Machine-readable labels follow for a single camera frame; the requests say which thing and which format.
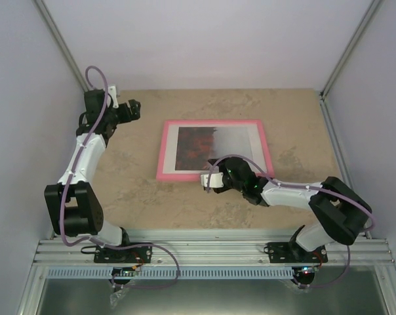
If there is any red forest photo print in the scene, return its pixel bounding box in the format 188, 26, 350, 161
175, 126, 252, 171

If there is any white mat board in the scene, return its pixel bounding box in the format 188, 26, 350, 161
161, 123, 269, 175

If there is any pink wooden picture frame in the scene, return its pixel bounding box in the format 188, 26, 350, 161
155, 119, 276, 183

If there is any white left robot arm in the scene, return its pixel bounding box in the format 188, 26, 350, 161
44, 85, 141, 262

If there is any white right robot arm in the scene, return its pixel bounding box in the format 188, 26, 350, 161
200, 154, 376, 262

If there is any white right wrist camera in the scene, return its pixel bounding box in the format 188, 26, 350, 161
200, 173, 224, 189

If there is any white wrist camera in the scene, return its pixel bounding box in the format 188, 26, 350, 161
107, 85, 119, 109
200, 173, 224, 189

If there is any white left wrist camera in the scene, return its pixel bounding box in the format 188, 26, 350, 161
107, 85, 119, 109

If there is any aluminium rail platform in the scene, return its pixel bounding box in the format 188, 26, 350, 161
33, 209, 396, 267

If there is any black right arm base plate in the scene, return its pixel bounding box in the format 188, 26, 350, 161
264, 242, 328, 264

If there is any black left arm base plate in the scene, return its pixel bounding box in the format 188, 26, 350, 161
93, 246, 153, 264

